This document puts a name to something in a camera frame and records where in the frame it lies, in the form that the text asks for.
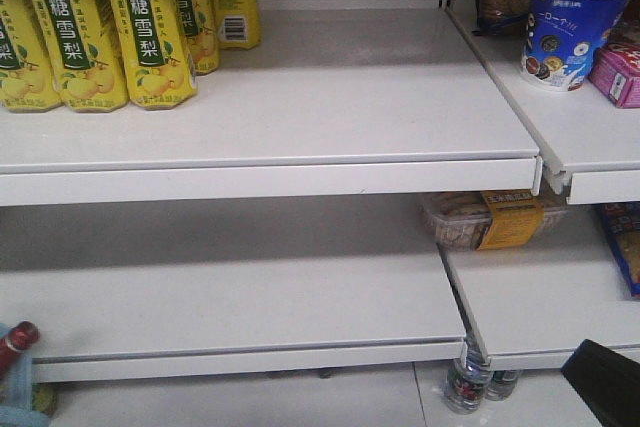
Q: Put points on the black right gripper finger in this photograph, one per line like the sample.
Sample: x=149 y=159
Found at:
x=606 y=381

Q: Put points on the blue chip bag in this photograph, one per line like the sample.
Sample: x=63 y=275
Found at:
x=620 y=223

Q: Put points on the blue cookie cup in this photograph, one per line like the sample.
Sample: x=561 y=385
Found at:
x=562 y=37

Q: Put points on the red coca cola bottle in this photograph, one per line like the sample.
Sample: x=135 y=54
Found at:
x=15 y=342

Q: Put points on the pink snack box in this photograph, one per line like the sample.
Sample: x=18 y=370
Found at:
x=615 y=72

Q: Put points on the white metal shelf unit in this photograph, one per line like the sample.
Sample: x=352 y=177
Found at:
x=258 y=256

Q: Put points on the light blue plastic basket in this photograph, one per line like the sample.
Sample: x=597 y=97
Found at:
x=17 y=394

